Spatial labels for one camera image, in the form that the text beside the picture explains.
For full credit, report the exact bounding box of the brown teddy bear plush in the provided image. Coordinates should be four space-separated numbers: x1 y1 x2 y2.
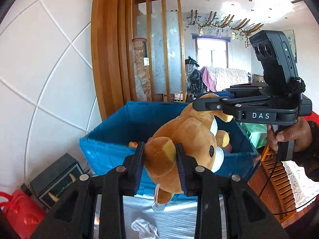
143 104 233 205

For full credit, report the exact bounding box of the person right hand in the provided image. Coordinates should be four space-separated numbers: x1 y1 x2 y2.
267 117 312 152

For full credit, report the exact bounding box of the dark green gift box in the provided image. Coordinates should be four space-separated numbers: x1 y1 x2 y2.
30 153 83 209

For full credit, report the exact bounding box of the red bear-shaped case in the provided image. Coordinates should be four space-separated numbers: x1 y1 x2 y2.
1 189 47 238

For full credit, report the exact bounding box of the white striped table cloth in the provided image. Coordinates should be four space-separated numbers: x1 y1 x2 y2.
93 192 228 239

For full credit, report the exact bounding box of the white crumpled sock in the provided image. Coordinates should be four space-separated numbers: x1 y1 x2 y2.
131 218 160 239

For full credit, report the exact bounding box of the blue plastic storage crate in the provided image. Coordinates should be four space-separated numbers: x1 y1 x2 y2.
80 101 261 181

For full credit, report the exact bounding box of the rolled patterned carpet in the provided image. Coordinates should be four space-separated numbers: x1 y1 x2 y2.
132 38 152 101

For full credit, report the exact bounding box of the wooden slat glass partition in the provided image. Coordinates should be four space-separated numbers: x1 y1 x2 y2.
131 0 186 103

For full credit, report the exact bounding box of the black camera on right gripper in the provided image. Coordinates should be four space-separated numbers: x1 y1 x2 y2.
249 30 305 97

